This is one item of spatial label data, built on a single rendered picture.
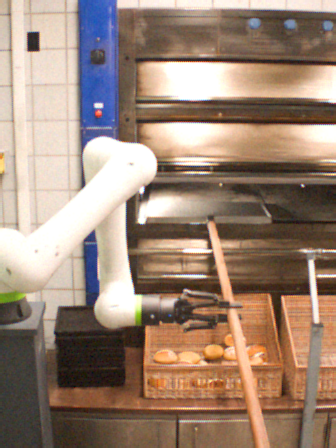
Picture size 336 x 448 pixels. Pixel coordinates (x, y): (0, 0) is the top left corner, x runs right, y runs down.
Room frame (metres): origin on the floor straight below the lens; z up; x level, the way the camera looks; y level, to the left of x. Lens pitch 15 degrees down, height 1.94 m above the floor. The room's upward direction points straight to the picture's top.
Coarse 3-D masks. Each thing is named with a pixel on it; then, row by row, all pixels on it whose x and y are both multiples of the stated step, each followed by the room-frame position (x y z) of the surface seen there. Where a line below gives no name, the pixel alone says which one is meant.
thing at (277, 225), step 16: (144, 224) 2.84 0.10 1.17; (160, 224) 2.84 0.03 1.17; (176, 224) 2.84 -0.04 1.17; (192, 224) 2.84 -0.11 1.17; (224, 224) 2.84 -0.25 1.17; (240, 224) 2.84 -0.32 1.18; (256, 224) 2.84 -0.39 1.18; (272, 224) 2.83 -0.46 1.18; (288, 224) 2.83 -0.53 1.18; (304, 224) 2.83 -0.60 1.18; (320, 224) 2.83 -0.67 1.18
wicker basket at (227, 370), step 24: (192, 312) 2.81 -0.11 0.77; (216, 312) 2.81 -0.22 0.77; (240, 312) 2.81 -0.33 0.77; (168, 336) 2.78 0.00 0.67; (192, 336) 2.78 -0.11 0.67; (216, 336) 2.78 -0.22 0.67; (264, 336) 2.78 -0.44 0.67; (144, 360) 2.40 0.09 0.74; (216, 360) 2.69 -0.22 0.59; (144, 384) 2.37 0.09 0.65; (168, 384) 2.37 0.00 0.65; (240, 384) 2.36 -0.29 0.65; (264, 384) 2.36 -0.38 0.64
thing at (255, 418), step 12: (216, 240) 2.49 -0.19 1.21; (216, 252) 2.35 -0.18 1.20; (216, 264) 2.25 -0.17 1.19; (228, 288) 1.99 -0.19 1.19; (228, 312) 1.82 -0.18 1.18; (240, 336) 1.64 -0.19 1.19; (240, 348) 1.57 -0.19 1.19; (240, 360) 1.51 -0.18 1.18; (240, 372) 1.46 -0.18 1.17; (252, 384) 1.38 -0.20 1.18; (252, 396) 1.33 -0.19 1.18; (252, 408) 1.28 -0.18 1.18; (252, 420) 1.24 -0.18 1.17; (252, 432) 1.20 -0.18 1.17; (264, 432) 1.18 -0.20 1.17; (264, 444) 1.14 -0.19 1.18
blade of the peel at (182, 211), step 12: (156, 204) 3.15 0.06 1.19; (168, 204) 3.15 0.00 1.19; (180, 204) 3.15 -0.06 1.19; (192, 204) 3.15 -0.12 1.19; (204, 204) 3.15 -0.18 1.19; (216, 204) 3.15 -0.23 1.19; (228, 204) 3.15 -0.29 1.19; (240, 204) 3.15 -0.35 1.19; (252, 204) 3.15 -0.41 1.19; (156, 216) 2.94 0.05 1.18; (168, 216) 2.94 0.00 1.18; (180, 216) 2.94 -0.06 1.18; (192, 216) 2.94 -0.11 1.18; (204, 216) 2.94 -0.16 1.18; (216, 216) 2.94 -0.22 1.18; (228, 216) 2.94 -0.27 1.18; (240, 216) 2.94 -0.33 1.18; (252, 216) 2.94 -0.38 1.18; (264, 216) 2.94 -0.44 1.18
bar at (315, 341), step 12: (132, 252) 2.47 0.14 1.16; (144, 252) 2.47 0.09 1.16; (156, 252) 2.47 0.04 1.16; (168, 252) 2.47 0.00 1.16; (180, 252) 2.47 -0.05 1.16; (192, 252) 2.47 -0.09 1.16; (204, 252) 2.47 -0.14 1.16; (228, 252) 2.46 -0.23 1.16; (240, 252) 2.46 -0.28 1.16; (252, 252) 2.46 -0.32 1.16; (264, 252) 2.46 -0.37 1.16; (276, 252) 2.46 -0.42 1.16; (288, 252) 2.46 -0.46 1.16; (300, 252) 2.46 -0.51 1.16; (312, 252) 2.45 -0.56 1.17; (324, 252) 2.46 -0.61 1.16; (312, 264) 2.44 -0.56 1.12; (312, 276) 2.40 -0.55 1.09; (312, 288) 2.36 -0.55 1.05; (312, 300) 2.33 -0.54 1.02; (312, 312) 2.30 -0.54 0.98; (312, 324) 2.25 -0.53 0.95; (312, 336) 2.23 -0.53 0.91; (312, 348) 2.23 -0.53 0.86; (312, 360) 2.23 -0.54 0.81; (312, 372) 2.23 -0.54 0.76; (312, 384) 2.23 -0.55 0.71; (312, 396) 2.23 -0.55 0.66; (312, 408) 2.23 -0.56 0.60; (312, 420) 2.23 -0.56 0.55; (312, 432) 2.23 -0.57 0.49; (300, 444) 2.26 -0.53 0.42
